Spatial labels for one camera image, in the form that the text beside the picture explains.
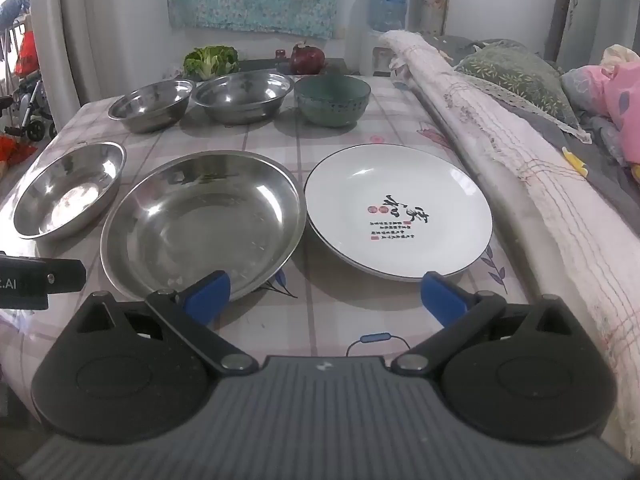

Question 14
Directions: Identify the deep steel bowl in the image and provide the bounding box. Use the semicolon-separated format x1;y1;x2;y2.
192;72;295;125

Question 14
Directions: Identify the plaid printed tablecloth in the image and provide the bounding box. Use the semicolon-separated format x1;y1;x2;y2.
0;74;532;411

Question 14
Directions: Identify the baby stroller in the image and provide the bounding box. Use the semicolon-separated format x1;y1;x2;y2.
0;60;57;142

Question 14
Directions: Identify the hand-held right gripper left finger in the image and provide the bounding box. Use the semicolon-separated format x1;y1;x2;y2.
75;270;259;376

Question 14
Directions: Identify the green leaf print pillow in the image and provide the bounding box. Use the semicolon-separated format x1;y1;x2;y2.
454;41;592;144

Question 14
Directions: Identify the white ceramic plate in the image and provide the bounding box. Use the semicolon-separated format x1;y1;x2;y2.
303;143;494;281

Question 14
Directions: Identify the dark red round vegetable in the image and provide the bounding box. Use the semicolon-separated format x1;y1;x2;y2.
289;41;326;75

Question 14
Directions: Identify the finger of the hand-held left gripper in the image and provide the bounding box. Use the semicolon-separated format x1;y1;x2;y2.
0;255;87;296

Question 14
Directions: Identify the green ceramic bowl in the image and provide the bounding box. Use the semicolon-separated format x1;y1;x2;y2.
293;74;372;128

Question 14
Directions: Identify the grey bed sheet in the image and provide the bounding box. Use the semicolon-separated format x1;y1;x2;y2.
440;35;640;241

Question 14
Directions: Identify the green leafy cabbage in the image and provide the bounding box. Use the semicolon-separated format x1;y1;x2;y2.
183;45;240;81

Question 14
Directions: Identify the wide shallow steel bowl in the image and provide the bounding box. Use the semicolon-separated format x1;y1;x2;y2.
12;141;126;240

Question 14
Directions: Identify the white curtain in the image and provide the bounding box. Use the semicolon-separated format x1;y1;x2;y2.
29;0;123;111

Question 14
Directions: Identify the small steel bowl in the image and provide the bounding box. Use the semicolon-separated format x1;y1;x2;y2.
107;79;196;134

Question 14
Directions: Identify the large steel bowl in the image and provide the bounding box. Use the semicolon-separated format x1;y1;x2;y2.
100;151;307;304

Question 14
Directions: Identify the red hanging cloth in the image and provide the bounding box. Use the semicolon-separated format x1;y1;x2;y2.
14;30;40;79

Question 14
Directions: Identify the rolled white quilt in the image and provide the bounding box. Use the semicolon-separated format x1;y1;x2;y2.
378;29;640;411

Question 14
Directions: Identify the pink printed blanket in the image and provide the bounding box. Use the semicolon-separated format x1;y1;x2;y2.
560;44;640;166

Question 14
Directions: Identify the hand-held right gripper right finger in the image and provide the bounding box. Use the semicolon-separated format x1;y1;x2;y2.
391;270;577;377

